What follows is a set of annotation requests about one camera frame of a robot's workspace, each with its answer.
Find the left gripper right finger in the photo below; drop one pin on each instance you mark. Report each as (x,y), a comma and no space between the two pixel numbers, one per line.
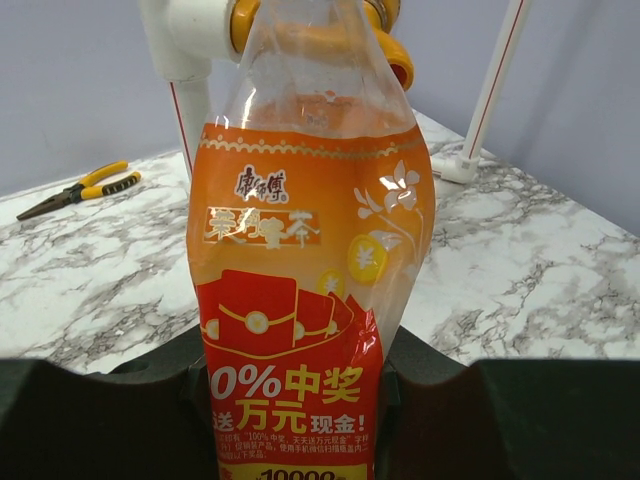
(505,418)

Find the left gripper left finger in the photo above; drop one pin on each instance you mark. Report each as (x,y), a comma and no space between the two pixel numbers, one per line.
(149,418)

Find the orange label tea bottle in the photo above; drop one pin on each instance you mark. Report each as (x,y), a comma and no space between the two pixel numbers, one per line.
(311,212)

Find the brass yellow faucet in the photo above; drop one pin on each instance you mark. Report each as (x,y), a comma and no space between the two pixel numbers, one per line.
(395,45)

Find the yellow handled pliers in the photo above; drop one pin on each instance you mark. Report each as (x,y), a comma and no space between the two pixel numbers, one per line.
(87,188)

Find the white PVC pipe frame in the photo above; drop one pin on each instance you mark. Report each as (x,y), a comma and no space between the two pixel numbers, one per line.
(186,36)

